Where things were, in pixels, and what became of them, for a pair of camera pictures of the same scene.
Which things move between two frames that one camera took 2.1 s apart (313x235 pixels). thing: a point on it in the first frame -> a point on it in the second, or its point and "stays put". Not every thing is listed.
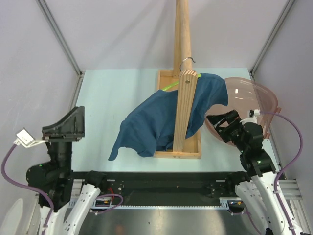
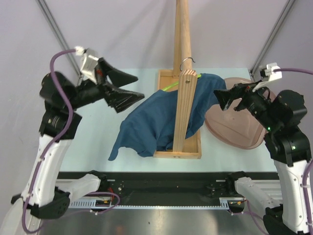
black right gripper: [218, 119] -> [225, 97]
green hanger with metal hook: [198, 76] stays put
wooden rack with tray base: [185, 148] stays put
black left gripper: [70, 127] -> [120, 99]
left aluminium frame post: [57, 33] stays put
